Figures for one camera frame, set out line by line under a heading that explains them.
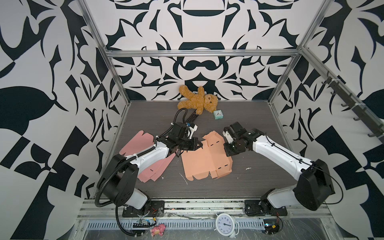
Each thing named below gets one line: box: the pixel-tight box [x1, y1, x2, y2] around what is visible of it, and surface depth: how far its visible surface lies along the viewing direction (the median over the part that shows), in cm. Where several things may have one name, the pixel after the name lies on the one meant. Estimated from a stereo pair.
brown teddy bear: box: [177, 85, 219, 115], surface depth 113 cm
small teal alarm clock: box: [213, 109, 224, 120], surface depth 113 cm
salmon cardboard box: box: [181, 130, 233, 181], surface depth 90 cm
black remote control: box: [185, 109, 199, 124], surface depth 110 cm
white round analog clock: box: [214, 213, 240, 239], surface depth 70 cm
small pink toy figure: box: [150, 223, 166, 237], surface depth 69 cm
